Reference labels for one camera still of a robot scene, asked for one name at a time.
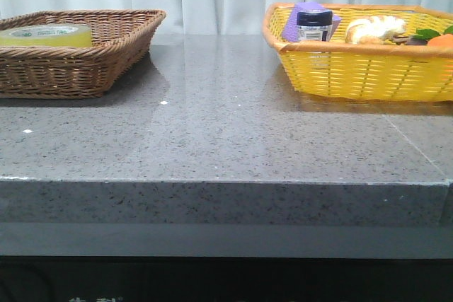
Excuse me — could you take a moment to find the purple box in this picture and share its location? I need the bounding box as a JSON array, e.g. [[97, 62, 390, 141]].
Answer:
[[282, 1, 342, 42]]

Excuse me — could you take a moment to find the dark brown item in basket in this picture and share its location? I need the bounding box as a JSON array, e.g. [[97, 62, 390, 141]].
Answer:
[[390, 35, 428, 45]]

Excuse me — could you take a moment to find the yellow transparent tape roll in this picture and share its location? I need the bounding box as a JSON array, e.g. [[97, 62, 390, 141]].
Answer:
[[1, 23, 93, 47]]

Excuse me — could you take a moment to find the small dark-capped jar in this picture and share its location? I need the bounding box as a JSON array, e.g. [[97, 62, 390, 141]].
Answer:
[[297, 10, 333, 42]]

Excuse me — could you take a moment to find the orange fruit with leaves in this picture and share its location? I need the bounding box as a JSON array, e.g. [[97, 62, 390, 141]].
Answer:
[[413, 26, 452, 47]]

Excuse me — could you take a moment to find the brown wicker basket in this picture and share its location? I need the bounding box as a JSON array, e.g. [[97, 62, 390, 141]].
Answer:
[[1, 9, 166, 99]]

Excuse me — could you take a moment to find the yellow plastic woven basket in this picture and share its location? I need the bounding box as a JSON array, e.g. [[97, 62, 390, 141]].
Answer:
[[263, 3, 452, 102]]

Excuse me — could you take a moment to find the white bread roll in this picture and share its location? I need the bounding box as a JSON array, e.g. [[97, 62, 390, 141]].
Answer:
[[345, 15, 406, 45]]

